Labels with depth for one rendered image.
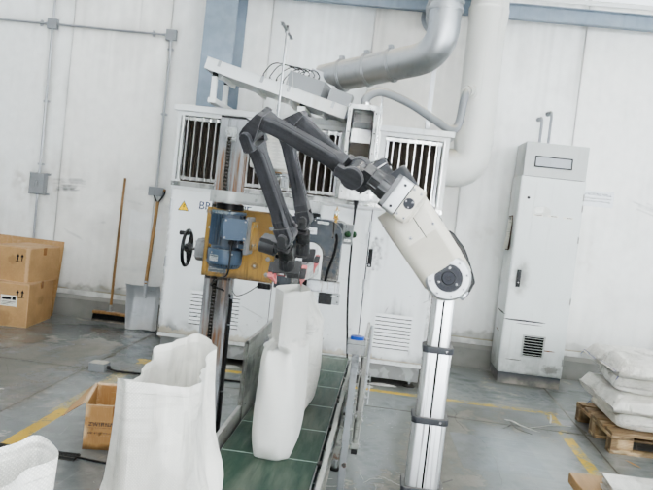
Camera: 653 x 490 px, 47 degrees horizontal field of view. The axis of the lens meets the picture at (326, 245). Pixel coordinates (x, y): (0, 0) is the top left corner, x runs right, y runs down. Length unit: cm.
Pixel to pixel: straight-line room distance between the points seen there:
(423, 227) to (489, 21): 423
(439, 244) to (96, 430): 232
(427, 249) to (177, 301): 404
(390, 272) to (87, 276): 333
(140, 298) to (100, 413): 348
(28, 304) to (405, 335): 341
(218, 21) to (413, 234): 505
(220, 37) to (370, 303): 288
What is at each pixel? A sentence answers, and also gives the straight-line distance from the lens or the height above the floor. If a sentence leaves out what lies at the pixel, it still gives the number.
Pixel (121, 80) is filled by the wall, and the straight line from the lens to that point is 795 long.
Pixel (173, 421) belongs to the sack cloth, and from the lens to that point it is 128.
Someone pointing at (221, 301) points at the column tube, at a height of 91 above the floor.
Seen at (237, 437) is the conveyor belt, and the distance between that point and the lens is 332.
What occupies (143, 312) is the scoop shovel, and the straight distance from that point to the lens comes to 754.
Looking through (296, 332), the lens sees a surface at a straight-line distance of 303.
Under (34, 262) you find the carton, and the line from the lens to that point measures 738.
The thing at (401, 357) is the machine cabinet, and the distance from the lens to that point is 618.
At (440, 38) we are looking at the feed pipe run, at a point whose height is 269.
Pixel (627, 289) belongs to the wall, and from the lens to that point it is 773.
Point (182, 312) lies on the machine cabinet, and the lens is 636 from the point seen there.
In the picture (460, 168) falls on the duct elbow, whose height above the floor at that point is 183.
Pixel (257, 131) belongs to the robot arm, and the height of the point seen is 162.
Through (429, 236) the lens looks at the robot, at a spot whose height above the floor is 134.
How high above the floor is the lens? 140
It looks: 3 degrees down
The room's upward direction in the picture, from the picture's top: 6 degrees clockwise
